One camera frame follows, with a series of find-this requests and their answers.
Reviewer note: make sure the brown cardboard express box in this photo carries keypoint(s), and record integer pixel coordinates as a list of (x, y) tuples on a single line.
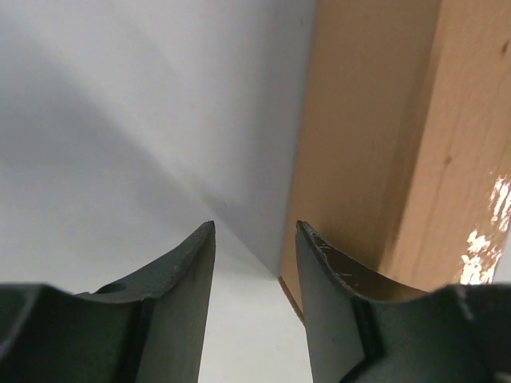
[(403, 155)]

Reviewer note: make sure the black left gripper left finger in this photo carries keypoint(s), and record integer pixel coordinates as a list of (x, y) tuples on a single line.
[(148, 326)]

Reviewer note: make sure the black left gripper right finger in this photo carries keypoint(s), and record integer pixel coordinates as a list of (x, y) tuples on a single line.
[(364, 327)]

